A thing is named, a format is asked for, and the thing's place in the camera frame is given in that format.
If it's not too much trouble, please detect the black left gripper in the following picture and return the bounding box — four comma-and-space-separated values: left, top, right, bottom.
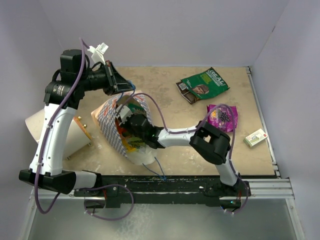
78, 60, 136, 96

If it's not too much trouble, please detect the checkered paper snack bag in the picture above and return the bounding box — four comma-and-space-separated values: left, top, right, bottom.
91, 84, 167, 180

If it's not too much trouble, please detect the brown snack bag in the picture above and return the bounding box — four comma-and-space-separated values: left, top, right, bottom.
175, 81, 200, 105

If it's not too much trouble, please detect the green chips bag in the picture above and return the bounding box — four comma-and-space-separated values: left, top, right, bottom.
179, 67, 230, 101

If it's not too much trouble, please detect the purple snack bag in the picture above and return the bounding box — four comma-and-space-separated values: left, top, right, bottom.
207, 106, 238, 133

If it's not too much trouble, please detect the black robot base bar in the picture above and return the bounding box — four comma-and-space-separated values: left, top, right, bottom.
74, 175, 251, 209

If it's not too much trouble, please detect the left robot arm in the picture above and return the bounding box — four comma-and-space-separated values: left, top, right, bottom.
18, 46, 133, 196

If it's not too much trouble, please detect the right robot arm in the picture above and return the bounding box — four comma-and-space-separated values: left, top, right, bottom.
119, 113, 240, 196

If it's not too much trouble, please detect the orange snack packet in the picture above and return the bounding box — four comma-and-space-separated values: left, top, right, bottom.
116, 125, 131, 139

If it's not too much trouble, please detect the yellow snack packet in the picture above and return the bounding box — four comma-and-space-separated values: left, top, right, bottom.
121, 136, 146, 153

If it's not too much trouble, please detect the white curved board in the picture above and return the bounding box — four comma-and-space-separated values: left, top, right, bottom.
25, 109, 93, 160

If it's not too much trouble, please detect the small white green box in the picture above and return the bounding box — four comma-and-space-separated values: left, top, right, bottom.
243, 128, 268, 148

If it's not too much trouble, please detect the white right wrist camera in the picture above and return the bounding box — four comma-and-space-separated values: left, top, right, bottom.
115, 104, 133, 124

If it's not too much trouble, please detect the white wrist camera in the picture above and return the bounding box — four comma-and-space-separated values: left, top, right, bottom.
115, 104, 133, 124
87, 42, 109, 65

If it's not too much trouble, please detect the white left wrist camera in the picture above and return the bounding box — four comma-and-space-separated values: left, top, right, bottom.
87, 42, 109, 65

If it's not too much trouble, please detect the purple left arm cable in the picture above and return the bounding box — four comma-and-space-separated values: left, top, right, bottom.
33, 37, 90, 215

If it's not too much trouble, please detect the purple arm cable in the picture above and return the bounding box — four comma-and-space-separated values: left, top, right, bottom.
33, 37, 90, 215
122, 92, 237, 181

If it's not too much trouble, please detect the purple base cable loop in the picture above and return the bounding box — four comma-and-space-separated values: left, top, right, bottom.
83, 184, 135, 221

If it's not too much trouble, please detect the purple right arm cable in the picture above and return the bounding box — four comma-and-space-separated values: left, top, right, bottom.
122, 92, 237, 181

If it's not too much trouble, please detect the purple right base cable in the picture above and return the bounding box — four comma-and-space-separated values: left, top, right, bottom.
221, 174, 251, 216

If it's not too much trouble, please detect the aluminium table edge rail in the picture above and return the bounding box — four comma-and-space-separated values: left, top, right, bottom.
244, 65, 296, 201

